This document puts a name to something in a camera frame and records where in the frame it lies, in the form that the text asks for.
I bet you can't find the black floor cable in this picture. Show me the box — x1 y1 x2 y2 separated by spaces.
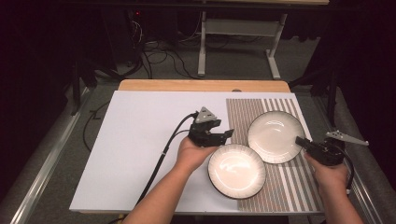
81 100 112 153

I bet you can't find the white smooth plate dark rim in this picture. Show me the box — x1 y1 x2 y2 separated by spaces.
247 110 306 165

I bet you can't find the white table board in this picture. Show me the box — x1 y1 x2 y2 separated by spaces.
68 90 325 216

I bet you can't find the tangle of black floor cables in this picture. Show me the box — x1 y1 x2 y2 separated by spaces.
124 18 204 80

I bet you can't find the black stand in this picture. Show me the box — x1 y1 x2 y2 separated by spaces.
69 58 98 117
289 67 341 128

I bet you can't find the white ribbed plate dark rim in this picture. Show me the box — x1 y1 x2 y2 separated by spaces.
206 143 268 201

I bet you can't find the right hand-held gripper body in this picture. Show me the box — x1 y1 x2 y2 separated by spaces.
305 130 371 167

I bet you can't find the person's left hand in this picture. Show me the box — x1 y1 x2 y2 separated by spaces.
173 135 219 174

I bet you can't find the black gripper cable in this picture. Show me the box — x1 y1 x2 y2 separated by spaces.
134 112 199 206
338 147 356 193

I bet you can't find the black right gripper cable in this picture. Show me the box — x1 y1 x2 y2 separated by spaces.
338 147 356 193

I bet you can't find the wooden table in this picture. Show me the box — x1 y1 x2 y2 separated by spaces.
118 78 291 93

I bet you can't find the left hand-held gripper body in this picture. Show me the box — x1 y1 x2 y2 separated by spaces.
187 106 228 148

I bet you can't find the person's right hand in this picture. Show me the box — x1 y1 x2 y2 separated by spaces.
304 152 350 194

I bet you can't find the striped brown white placemat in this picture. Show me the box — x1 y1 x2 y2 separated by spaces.
225 98 325 214

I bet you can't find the white metal stand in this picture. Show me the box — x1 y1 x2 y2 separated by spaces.
197 10 289 80

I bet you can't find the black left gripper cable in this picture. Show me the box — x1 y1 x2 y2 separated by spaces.
134 112 199 206

